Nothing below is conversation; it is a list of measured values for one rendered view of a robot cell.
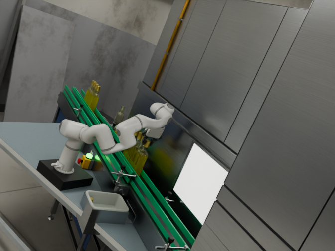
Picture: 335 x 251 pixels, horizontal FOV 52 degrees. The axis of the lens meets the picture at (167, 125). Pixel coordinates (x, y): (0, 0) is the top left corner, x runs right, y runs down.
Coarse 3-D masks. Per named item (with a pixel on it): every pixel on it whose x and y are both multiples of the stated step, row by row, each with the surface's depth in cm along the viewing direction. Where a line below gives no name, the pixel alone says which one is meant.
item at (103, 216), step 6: (84, 192) 192; (84, 198) 190; (84, 204) 188; (84, 210) 187; (90, 210) 180; (96, 210) 180; (102, 210) 181; (132, 210) 198; (90, 216) 180; (96, 216) 181; (102, 216) 183; (108, 216) 185; (114, 216) 187; (120, 216) 188; (126, 216) 190; (132, 216) 197; (96, 222) 183; (102, 222) 185; (108, 222) 186; (114, 222) 188; (120, 222) 190; (126, 222) 193; (132, 222) 195
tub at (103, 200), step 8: (88, 192) 192; (96, 192) 195; (104, 192) 198; (96, 200) 196; (104, 200) 199; (112, 200) 201; (120, 200) 199; (96, 208) 179; (104, 208) 182; (112, 208) 185; (120, 208) 197; (128, 208) 192
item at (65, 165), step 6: (66, 150) 204; (72, 150) 203; (60, 156) 207; (66, 156) 204; (72, 156) 205; (60, 162) 206; (66, 162) 205; (72, 162) 207; (60, 168) 205; (66, 168) 206; (72, 168) 211
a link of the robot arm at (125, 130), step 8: (128, 120) 181; (136, 120) 182; (120, 128) 177; (128, 128) 178; (136, 128) 181; (120, 136) 178; (128, 136) 178; (120, 144) 181; (128, 144) 179; (104, 152) 181; (112, 152) 181
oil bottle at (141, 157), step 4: (140, 152) 212; (144, 152) 212; (136, 156) 215; (140, 156) 212; (144, 156) 213; (136, 160) 214; (140, 160) 213; (144, 160) 214; (132, 164) 217; (136, 164) 213; (140, 164) 214; (136, 168) 214; (140, 168) 215; (136, 172) 215; (140, 172) 216
